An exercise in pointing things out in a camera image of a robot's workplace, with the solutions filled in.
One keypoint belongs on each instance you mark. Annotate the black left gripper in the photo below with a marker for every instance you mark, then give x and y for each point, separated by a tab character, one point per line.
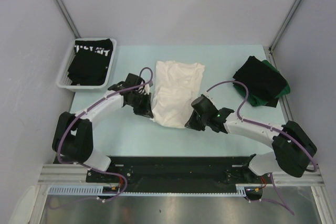
146	110

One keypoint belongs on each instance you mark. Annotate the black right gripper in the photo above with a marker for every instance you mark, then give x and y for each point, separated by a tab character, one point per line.
191	124

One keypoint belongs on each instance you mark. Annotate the white floral print t-shirt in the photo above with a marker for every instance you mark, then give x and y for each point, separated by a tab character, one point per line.
176	86

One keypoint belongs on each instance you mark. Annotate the white plastic laundry basket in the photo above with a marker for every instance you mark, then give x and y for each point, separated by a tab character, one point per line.
64	82

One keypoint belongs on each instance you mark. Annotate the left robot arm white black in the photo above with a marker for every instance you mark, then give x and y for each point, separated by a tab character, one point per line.
73	137

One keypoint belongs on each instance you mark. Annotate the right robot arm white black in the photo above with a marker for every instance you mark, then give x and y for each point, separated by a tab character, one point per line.
292	148

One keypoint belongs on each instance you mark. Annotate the folded green t-shirt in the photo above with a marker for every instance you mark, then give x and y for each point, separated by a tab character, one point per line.
283	90

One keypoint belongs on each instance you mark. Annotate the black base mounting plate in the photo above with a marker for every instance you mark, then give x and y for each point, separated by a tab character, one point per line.
180	175

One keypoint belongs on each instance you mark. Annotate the folded black t-shirt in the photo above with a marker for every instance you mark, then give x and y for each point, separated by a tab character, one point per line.
260	77

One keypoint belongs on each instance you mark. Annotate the black t-shirt white lettering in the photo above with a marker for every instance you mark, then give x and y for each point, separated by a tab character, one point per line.
91	62

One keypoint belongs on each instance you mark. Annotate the light blue cable duct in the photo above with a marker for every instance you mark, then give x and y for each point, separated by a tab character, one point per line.
105	191

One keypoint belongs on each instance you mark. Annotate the aluminium front frame rail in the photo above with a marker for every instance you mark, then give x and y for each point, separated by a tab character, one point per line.
74	174

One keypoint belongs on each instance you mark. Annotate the left rear aluminium post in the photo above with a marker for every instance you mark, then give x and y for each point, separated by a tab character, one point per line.
60	4

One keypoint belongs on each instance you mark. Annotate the aluminium post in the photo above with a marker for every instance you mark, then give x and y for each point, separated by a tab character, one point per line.
60	4
285	24

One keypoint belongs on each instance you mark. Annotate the right rear aluminium post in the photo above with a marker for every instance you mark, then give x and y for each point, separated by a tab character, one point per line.
285	24

